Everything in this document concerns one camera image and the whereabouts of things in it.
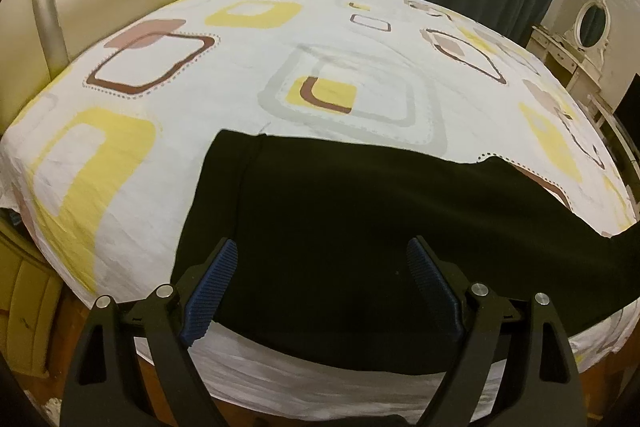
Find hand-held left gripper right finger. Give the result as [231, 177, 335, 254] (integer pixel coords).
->
[406, 236, 585, 427]

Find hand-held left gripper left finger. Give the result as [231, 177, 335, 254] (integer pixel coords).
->
[60, 238, 240, 427]

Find black pants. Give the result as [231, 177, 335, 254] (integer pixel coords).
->
[172, 129, 640, 375]

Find patterned white bed sheet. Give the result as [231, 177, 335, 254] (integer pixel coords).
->
[0, 0, 640, 419]

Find cream bedside cabinet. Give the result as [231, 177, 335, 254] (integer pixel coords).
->
[0, 207, 65, 380]

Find white television stand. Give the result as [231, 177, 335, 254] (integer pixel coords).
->
[589, 96, 640, 188]

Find black television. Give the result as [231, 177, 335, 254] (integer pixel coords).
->
[612, 74, 640, 154]

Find white dressing table oval mirror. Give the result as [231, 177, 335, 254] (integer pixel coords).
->
[529, 0, 617, 108]

